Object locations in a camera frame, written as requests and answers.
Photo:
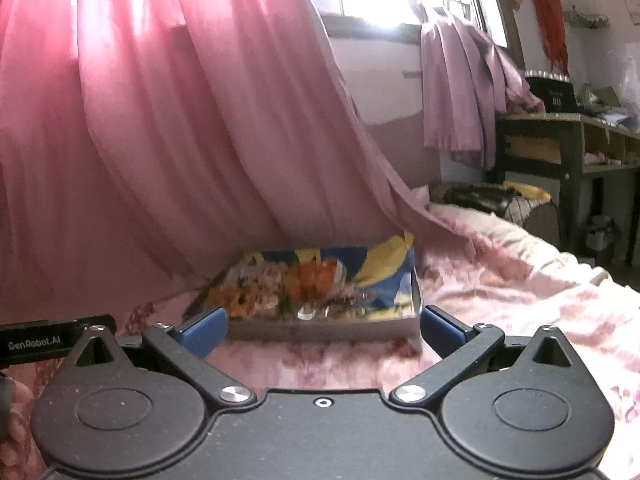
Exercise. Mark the small grey container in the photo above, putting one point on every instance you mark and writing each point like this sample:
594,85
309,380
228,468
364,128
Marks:
600,232

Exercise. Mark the cartoon print tray box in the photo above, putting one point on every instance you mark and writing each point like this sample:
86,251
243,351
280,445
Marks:
325,327

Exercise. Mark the silver tinsel garland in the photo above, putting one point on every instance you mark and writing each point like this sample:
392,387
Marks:
587,20

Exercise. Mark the pink bed canopy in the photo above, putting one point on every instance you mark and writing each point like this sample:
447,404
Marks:
175,110

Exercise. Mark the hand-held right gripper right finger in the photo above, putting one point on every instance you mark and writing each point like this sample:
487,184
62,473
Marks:
440,332

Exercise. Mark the orange snack packet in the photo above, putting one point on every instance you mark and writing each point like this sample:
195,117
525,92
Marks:
317,280

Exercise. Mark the lilac window curtain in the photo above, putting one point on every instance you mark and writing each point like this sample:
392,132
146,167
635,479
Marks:
455,85

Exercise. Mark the black box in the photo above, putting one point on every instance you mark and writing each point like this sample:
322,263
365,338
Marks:
550,95

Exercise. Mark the red wall decoration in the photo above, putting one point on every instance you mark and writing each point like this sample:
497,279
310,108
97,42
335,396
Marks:
550,20

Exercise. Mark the floral pink bedsheet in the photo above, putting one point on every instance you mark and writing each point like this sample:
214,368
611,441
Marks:
525,300

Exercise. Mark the wooden desk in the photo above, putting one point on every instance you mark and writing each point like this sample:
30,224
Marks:
570,130

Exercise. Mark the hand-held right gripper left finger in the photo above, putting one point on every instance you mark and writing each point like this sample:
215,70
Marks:
205,332

